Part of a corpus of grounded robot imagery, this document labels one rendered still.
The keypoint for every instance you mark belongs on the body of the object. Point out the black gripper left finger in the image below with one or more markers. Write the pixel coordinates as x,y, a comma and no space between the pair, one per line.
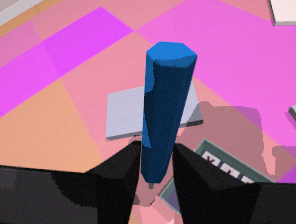
101,195

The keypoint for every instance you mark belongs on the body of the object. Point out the grey flat rectangular slab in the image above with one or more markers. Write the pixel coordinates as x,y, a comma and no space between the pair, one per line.
125,112
292,111

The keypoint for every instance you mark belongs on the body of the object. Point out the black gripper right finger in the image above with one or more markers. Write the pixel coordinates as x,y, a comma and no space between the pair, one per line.
208,195

